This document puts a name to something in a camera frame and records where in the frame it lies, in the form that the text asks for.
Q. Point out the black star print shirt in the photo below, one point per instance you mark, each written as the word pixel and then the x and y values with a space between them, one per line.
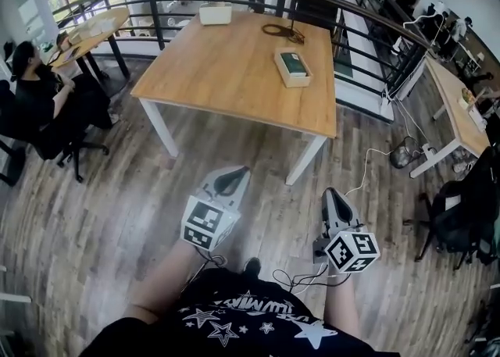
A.
pixel 242 324

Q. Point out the black metal railing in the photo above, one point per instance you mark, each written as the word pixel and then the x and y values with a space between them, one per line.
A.
pixel 152 0

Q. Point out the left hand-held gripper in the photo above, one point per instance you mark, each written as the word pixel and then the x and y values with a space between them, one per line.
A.
pixel 207 222

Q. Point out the white storage box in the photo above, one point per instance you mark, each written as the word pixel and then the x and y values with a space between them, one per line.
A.
pixel 215 15

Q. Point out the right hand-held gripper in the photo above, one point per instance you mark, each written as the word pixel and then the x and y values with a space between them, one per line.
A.
pixel 351 250

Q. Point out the person's right forearm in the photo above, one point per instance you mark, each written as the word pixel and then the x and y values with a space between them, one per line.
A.
pixel 341 300

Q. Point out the white gooseneck lamp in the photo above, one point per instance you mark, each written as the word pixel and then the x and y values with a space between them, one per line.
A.
pixel 423 17

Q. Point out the wooden table with white legs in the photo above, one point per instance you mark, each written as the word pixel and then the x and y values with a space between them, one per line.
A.
pixel 234 70

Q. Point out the round wooden table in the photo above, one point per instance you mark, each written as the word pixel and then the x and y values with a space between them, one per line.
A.
pixel 105 21

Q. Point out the person's left forearm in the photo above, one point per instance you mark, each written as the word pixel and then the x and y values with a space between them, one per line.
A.
pixel 168 281

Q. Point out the green tissue pack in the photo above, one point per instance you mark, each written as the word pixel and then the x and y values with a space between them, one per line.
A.
pixel 293 63

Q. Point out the wooden tray box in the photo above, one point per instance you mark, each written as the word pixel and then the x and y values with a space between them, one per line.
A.
pixel 297 81

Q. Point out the black office chair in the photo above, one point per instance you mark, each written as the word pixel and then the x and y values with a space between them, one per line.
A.
pixel 461 215
pixel 74 152

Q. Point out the thin black pole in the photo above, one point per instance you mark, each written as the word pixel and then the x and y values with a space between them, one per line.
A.
pixel 295 8

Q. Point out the wooden desk with white frame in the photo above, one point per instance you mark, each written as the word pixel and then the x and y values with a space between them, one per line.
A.
pixel 453 101

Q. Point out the dark tablet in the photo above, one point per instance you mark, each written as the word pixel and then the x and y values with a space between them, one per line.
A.
pixel 72 54

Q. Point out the black shoe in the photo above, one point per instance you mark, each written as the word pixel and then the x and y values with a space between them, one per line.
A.
pixel 252 267

